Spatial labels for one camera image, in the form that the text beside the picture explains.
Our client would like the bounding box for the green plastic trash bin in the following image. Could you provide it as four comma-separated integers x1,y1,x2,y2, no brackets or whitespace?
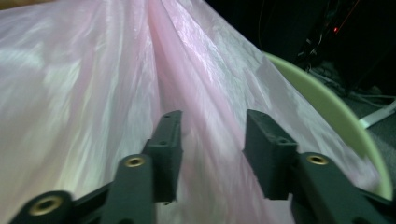
262,50,394,202

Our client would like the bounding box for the bundle of floor cables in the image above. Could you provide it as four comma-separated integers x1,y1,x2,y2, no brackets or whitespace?
298,0,396,101

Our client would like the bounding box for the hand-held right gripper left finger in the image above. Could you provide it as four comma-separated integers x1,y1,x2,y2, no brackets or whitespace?
141,109,185,203

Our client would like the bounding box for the white metal stand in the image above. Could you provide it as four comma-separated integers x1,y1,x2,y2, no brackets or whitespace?
358,99,396,130

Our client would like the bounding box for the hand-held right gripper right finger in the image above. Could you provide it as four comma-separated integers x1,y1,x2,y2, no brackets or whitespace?
242,108,300,200

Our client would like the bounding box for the pink plastic trash bag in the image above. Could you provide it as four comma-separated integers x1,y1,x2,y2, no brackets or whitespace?
0,0,382,224

